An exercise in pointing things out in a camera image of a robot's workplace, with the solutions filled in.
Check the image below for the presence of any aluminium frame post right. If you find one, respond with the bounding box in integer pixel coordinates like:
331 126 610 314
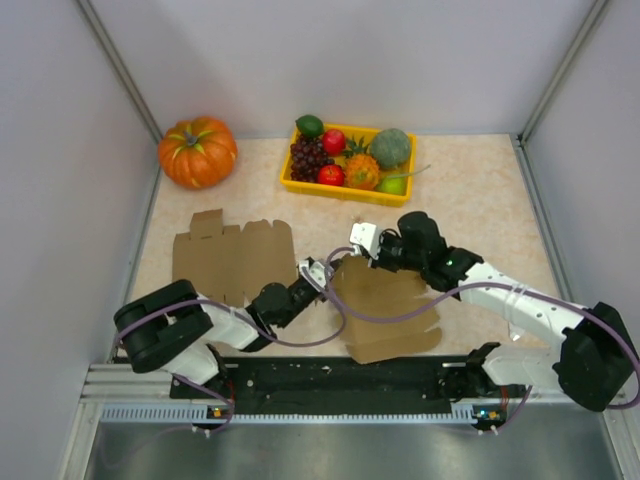
516 0 612 148

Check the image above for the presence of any brown cardboard box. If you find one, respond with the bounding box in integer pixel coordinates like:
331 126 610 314
332 256 443 364

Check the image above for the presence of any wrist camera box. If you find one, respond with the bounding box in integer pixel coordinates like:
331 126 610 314
297 258 328 293
349 222 382 260

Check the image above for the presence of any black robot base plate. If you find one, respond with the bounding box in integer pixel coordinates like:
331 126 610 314
168 343 506 415

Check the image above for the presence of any red apple rear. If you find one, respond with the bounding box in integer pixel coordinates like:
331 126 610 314
322 129 346 156

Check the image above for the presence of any clear plastic scrap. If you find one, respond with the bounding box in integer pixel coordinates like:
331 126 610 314
508 322 524 342

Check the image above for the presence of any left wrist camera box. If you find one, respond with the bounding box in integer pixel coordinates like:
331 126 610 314
297 258 328 293

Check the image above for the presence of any green netted melon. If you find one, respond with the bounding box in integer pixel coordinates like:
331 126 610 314
370 128 412 170

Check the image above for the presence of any red apple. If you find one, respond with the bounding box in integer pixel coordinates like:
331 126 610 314
322 129 346 156
316 164 345 187

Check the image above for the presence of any light green apple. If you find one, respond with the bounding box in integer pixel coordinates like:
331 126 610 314
375 165 430 196

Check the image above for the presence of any purple grape bunch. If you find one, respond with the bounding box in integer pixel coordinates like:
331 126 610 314
290 134 334 183

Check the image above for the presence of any white slotted cable duct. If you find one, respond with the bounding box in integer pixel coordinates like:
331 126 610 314
100 403 503 425

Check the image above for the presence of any dark green lime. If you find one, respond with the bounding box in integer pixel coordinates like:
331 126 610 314
295 114 325 138

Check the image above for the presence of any aluminium frame post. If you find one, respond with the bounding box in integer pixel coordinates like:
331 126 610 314
73 0 162 144
516 0 612 148

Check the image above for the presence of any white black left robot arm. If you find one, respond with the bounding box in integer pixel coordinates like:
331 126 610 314
114 258 335 385

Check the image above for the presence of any aluminium frame post left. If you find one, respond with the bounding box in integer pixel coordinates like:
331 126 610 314
73 0 162 144

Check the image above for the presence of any orange pumpkin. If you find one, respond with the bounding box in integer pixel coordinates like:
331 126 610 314
157 116 238 190

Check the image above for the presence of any yellow plastic fruit tray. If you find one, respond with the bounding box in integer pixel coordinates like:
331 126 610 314
279 116 420 207

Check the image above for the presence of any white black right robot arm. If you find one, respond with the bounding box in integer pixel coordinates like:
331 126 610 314
375 211 639 412

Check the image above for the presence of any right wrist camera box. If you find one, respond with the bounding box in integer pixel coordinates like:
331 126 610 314
349 222 382 260

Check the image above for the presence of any red apple front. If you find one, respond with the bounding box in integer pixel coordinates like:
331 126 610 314
316 164 345 187

